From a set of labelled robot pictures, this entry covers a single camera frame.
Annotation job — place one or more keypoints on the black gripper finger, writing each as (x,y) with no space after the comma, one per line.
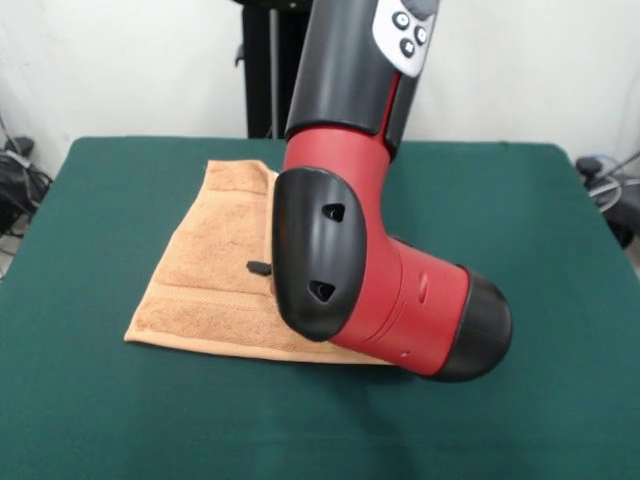
(259,267)

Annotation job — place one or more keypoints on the tan terry towel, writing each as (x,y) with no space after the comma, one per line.
(210,280)

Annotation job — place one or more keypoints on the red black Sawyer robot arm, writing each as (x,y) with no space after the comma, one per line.
(350,225)

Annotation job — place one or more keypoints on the dark green table cloth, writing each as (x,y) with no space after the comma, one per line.
(525,250)

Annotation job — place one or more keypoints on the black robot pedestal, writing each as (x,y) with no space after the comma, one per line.
(265,75)

